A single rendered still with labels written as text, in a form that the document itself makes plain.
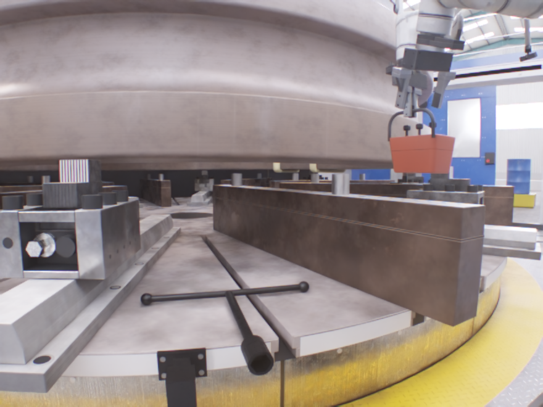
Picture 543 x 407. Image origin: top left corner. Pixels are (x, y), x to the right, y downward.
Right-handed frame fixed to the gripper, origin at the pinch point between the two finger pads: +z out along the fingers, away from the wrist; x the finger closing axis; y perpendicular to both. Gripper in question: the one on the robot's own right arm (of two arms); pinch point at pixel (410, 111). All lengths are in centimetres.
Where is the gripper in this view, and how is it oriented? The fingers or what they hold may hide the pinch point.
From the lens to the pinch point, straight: 126.1
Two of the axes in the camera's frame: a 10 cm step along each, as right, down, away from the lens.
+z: 0.0, 10.0, 0.9
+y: 5.0, 0.7, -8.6
